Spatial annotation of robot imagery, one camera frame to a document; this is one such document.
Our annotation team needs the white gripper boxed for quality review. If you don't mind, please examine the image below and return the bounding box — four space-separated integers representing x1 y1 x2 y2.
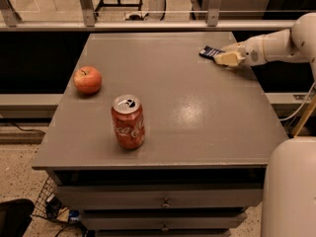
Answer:
214 35 267 67

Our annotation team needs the blue rxbar blueberry wrapper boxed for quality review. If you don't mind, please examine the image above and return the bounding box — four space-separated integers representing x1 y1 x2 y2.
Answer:
199 45 222 60

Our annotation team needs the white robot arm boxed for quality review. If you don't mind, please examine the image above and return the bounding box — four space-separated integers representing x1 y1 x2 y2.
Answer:
214 13 316 237

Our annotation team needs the red coca-cola can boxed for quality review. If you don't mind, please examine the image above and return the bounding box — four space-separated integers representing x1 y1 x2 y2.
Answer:
112 95 145 150

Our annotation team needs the grey drawer cabinet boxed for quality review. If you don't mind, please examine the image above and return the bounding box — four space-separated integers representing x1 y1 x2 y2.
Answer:
34 33 286 237

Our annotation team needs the top grey drawer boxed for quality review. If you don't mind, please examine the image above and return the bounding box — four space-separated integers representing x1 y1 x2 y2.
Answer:
53 184 262 210

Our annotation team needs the grey drawer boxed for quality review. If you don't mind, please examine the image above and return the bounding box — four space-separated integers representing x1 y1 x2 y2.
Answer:
53 184 262 210
80 211 247 231

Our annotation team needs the red apple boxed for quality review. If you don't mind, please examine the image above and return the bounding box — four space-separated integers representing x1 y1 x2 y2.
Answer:
73 66 102 95

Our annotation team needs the metal railing with glass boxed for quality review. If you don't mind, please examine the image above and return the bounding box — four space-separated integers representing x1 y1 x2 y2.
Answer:
0 0 314 32

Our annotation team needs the black chair corner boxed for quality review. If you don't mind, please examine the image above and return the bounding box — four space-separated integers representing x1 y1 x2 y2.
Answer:
0 198 35 237

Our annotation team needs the wooden frame piece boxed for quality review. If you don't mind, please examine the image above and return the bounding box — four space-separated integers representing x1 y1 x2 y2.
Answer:
291 95 316 137

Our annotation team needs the black stand frame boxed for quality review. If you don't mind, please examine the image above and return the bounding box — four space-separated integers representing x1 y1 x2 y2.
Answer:
94 0 143 13

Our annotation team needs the wire mesh basket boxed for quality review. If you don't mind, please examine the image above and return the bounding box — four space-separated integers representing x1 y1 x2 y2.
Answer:
33 178 62 220

